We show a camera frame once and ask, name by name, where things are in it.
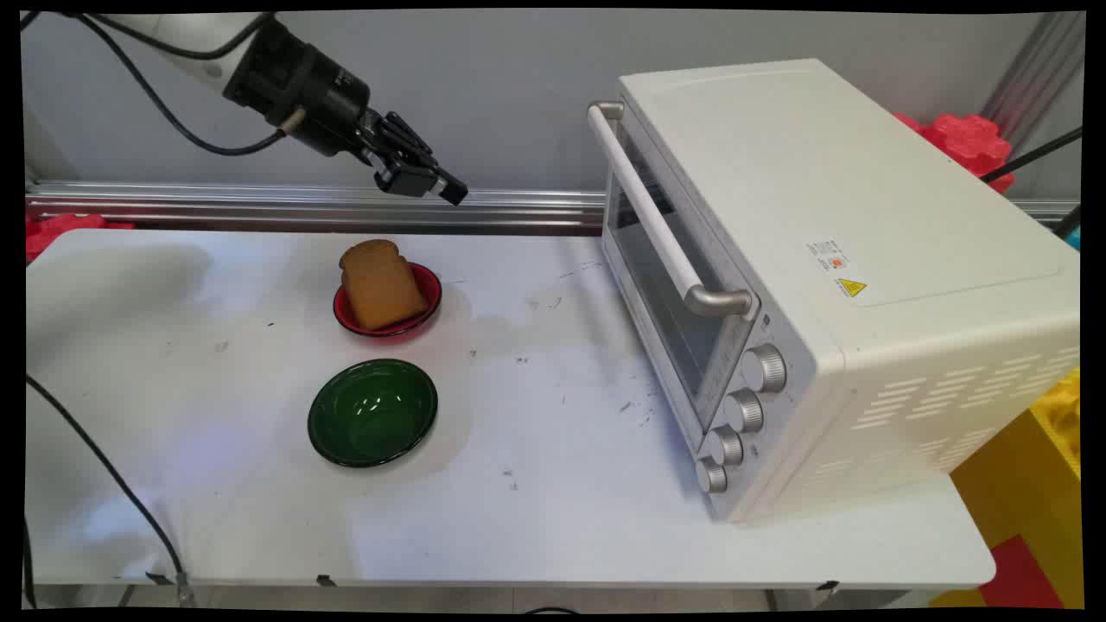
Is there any horizontal aluminium rail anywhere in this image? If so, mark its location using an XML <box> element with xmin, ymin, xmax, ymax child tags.
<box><xmin>26</xmin><ymin>180</ymin><xmax>1081</xmax><ymax>236</ymax></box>

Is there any black cable across table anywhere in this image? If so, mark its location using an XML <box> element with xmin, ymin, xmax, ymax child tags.
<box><xmin>24</xmin><ymin>373</ymin><xmax>195</xmax><ymax>606</ymax></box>

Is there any short black arm cable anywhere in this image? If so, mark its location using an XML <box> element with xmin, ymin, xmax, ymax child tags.
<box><xmin>82</xmin><ymin>12</ymin><xmax>276</xmax><ymax>61</ymax></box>

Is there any crinkled yellow bag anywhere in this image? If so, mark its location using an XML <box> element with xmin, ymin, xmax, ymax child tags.
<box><xmin>1033</xmin><ymin>367</ymin><xmax>1083</xmax><ymax>476</ymax></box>

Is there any white printed label sticker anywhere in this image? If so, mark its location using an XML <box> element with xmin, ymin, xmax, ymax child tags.
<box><xmin>807</xmin><ymin>238</ymin><xmax>849</xmax><ymax>272</ymax></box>

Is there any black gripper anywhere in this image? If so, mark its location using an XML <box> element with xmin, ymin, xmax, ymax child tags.
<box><xmin>289</xmin><ymin>48</ymin><xmax>469</xmax><ymax>206</ymax></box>

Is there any brown toast bread slice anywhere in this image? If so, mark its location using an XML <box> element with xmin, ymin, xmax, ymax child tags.
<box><xmin>339</xmin><ymin>239</ymin><xmax>429</xmax><ymax>332</ymax></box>

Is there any slanted aluminium frame post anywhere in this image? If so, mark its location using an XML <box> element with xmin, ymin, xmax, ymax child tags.
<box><xmin>981</xmin><ymin>10</ymin><xmax>1085</xmax><ymax>148</ymax></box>

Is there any flat red foam piece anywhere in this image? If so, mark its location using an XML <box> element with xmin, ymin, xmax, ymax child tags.
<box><xmin>26</xmin><ymin>213</ymin><xmax>135</xmax><ymax>260</ymax></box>

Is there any dark green bowl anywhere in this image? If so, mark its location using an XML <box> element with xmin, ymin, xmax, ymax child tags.
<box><xmin>308</xmin><ymin>359</ymin><xmax>439</xmax><ymax>468</ymax></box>

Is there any red gear-shaped foam block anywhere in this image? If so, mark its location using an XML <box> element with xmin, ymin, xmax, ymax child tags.
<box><xmin>894</xmin><ymin>112</ymin><xmax>1016</xmax><ymax>193</ymax></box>

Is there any long looping black arm cable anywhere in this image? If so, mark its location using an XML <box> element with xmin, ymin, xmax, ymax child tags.
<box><xmin>22</xmin><ymin>10</ymin><xmax>303</xmax><ymax>158</ymax></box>

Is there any red bowl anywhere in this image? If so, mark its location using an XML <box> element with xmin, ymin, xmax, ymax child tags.
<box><xmin>334</xmin><ymin>262</ymin><xmax>443</xmax><ymax>338</ymax></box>

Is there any yellow box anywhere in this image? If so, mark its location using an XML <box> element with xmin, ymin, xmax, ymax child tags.
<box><xmin>929</xmin><ymin>410</ymin><xmax>1085</xmax><ymax>610</ymax></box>

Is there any white toaster oven body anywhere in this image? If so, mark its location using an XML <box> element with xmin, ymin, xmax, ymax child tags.
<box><xmin>601</xmin><ymin>59</ymin><xmax>1081</xmax><ymax>524</ymax></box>

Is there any black cable by post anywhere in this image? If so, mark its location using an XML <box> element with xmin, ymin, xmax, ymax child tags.
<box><xmin>981</xmin><ymin>125</ymin><xmax>1083</xmax><ymax>182</ymax></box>

